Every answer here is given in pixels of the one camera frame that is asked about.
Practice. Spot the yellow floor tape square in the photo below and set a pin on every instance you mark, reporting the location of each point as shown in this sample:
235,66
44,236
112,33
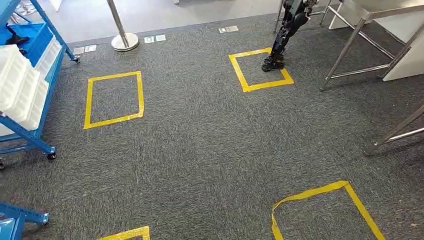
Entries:
129,233

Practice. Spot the chrome stanchion post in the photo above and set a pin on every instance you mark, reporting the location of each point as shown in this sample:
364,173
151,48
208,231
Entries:
125,41

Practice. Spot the black humanoid robot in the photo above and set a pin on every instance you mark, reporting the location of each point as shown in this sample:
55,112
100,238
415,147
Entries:
285,33

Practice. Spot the black part in bin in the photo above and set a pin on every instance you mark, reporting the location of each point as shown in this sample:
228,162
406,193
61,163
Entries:
16,39

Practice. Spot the silver floor outlet cover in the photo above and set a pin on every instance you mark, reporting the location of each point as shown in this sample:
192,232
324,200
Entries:
161,37
78,50
149,39
228,29
90,48

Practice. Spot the white plastic tray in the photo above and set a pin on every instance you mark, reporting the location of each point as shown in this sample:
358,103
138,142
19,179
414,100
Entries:
49,56
38,109
28,96
11,76

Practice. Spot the white partition panel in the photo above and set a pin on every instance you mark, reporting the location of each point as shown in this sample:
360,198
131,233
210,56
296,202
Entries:
407,56
341,18

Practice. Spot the blue plastic bin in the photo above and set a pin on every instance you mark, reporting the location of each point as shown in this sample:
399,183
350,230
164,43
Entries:
38,36

